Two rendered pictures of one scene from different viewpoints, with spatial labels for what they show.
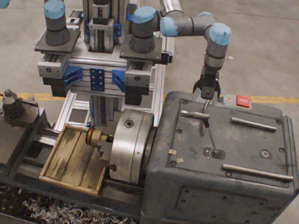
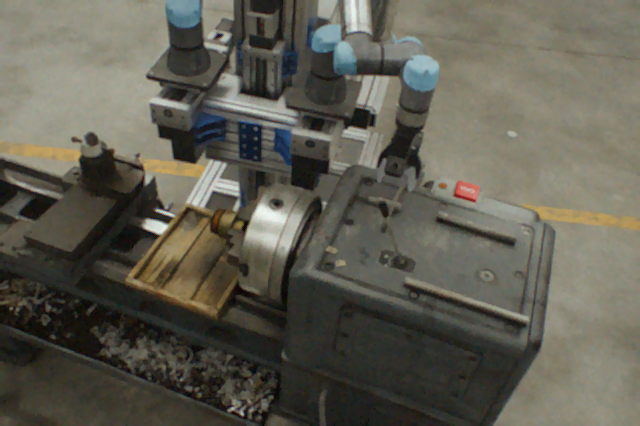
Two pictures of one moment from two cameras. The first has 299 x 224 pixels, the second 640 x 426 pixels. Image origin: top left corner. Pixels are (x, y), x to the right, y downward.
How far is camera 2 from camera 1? 35 cm
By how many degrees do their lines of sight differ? 6
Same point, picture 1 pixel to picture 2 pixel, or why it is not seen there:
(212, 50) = (405, 99)
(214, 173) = (390, 290)
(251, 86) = (543, 189)
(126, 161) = (264, 260)
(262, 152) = (482, 273)
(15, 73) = (117, 121)
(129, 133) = (274, 217)
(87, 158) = (212, 259)
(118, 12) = (293, 30)
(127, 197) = (265, 326)
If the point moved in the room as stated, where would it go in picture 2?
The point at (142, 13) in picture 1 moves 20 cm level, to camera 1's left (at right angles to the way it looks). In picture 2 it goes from (327, 35) to (266, 23)
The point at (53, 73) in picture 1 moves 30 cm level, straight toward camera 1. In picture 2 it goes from (175, 119) to (177, 179)
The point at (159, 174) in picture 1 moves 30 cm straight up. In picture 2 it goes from (305, 279) to (314, 185)
